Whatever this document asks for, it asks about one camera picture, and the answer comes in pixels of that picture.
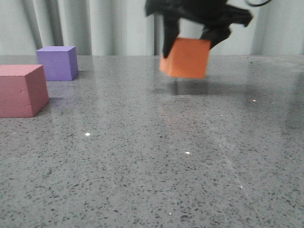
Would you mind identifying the purple foam cube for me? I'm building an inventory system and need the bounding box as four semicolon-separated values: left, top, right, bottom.
36;46;78;81

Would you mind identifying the orange foam cube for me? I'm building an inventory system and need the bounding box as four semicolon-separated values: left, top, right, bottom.
160;38;211;79

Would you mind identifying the grey-white curtain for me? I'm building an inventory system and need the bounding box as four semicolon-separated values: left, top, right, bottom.
0;0;304;56

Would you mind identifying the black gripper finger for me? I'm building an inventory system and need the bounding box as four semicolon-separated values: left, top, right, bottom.
162;15;180;58
200;25;231;49

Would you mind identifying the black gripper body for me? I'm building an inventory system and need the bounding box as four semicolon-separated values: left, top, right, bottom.
145;0;253;27

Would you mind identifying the red foam cube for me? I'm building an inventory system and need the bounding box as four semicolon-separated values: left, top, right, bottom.
0;65;49;118

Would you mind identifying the black cable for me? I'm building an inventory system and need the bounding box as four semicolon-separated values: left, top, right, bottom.
244;0;273;7

